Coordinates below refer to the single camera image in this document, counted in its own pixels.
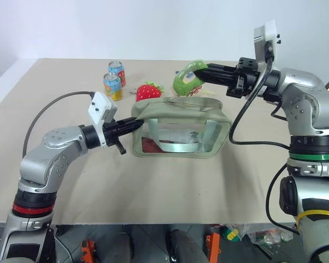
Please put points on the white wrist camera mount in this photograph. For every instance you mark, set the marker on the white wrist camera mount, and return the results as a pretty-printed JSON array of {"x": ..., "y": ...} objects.
[
  {"x": 271, "y": 33},
  {"x": 98, "y": 105}
]

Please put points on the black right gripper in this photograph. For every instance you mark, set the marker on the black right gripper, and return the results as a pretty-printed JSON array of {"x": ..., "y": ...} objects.
[{"x": 245, "y": 78}]

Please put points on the clear plastic bag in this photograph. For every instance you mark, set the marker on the clear plastic bag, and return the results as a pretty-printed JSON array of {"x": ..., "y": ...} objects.
[{"x": 271, "y": 236}]

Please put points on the small round metal piece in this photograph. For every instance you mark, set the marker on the small round metal piece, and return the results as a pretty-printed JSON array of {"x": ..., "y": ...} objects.
[{"x": 132, "y": 91}]

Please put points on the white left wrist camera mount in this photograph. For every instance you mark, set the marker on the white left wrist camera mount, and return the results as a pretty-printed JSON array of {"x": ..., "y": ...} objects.
[{"x": 98, "y": 105}]

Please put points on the orange black clamp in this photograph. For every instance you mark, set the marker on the orange black clamp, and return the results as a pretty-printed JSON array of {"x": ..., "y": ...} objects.
[
  {"x": 213, "y": 246},
  {"x": 87, "y": 250}
]

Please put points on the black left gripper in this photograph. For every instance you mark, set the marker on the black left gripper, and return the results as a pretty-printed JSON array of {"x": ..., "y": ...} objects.
[{"x": 109, "y": 135}]

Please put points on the green pouch with clear window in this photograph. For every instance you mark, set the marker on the green pouch with clear window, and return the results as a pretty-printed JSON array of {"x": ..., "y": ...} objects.
[{"x": 181, "y": 109}]

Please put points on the blue orange drink can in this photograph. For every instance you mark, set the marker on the blue orange drink can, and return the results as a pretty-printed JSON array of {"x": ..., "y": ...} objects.
[
  {"x": 117, "y": 71},
  {"x": 113, "y": 87}
]

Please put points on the red strawberry plush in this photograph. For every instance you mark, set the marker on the red strawberry plush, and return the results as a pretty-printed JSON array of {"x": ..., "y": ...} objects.
[{"x": 148, "y": 91}]

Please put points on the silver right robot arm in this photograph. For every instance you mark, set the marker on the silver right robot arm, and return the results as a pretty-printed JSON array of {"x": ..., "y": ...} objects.
[{"x": 304, "y": 109}]

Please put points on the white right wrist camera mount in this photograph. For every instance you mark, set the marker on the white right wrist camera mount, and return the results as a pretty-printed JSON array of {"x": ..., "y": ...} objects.
[{"x": 271, "y": 33}]

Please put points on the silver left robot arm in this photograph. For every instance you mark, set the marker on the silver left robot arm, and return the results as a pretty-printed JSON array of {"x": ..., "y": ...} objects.
[{"x": 41, "y": 153}]

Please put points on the white red printed packet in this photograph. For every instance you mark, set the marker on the white red printed packet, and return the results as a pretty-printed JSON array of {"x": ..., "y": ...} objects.
[{"x": 196, "y": 90}]

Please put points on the dark rounded shape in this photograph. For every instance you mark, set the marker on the dark rounded shape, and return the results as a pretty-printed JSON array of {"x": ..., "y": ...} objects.
[{"x": 186, "y": 246}]

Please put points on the green yellow toy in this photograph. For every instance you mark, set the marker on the green yellow toy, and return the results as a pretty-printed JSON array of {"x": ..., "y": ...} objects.
[{"x": 231, "y": 234}]

